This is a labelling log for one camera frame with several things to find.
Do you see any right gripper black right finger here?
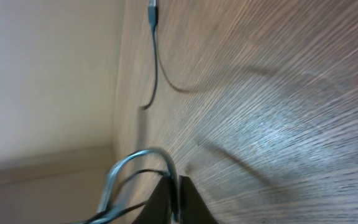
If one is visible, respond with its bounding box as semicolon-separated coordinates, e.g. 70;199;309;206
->
179;175;218;224

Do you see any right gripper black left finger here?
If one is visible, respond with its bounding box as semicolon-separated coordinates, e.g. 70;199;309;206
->
132;177;172;224

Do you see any black usb cable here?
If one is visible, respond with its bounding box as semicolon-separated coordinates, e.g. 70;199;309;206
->
139;0;160;110
73;147;180;224

